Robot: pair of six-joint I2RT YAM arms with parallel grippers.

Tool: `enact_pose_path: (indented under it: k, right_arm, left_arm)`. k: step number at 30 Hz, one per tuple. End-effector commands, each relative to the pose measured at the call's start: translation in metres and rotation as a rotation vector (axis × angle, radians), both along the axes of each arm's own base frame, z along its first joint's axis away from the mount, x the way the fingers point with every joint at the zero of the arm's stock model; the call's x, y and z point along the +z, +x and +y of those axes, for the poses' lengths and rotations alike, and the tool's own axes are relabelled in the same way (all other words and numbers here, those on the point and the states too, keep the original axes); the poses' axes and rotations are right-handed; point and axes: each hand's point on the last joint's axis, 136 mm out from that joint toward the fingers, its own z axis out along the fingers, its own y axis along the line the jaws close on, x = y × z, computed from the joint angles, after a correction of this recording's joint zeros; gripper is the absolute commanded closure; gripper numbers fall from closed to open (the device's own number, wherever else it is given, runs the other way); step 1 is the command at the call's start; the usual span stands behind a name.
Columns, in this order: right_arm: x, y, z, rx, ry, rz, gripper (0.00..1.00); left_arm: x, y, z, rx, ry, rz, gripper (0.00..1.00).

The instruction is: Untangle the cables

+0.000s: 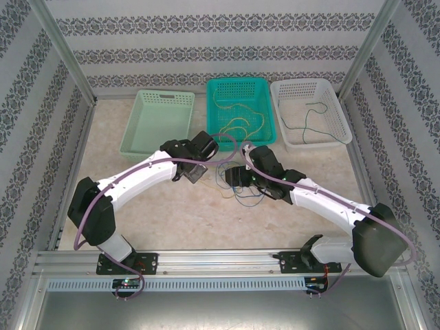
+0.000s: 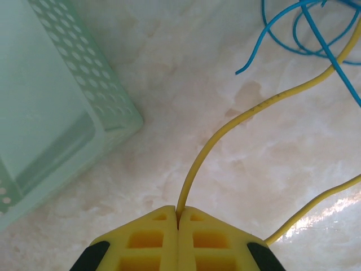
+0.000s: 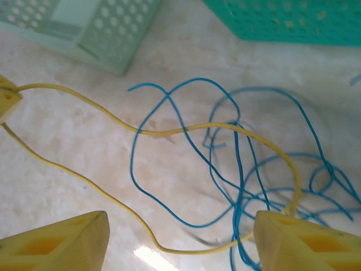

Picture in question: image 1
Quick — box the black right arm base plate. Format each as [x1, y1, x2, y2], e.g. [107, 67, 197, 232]
[278, 250, 343, 275]

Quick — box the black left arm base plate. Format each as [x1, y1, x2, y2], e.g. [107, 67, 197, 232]
[96, 252, 160, 276]

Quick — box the thin yellow cable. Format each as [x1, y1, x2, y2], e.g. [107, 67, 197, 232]
[212, 87, 267, 142]
[221, 116, 254, 137]
[201, 178, 239, 201]

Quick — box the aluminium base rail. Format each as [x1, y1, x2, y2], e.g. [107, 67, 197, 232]
[32, 249, 407, 276]

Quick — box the white perforated plastic basket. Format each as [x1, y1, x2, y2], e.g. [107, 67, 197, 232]
[268, 78, 353, 151]

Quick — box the teal perforated plastic basket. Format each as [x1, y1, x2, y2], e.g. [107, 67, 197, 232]
[205, 77, 278, 153]

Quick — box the aluminium frame post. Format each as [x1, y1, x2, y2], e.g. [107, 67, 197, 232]
[29, 0, 98, 105]
[338, 0, 402, 101]

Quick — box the small left circuit board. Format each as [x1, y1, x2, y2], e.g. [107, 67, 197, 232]
[112, 278, 142, 289]

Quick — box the small right circuit board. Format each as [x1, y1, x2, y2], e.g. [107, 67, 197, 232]
[307, 277, 329, 292]

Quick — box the grey slotted cable duct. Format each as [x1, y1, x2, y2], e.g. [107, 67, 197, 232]
[46, 276, 307, 294]

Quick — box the light green perforated plastic basket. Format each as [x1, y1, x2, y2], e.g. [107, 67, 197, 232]
[118, 89, 196, 163]

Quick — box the grey metal front panel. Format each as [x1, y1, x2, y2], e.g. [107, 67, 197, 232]
[20, 290, 426, 330]

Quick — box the thin green cable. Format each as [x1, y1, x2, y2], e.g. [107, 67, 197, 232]
[277, 99, 345, 144]

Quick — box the small circuit board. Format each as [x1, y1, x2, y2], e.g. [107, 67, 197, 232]
[112, 278, 142, 289]
[307, 277, 329, 292]

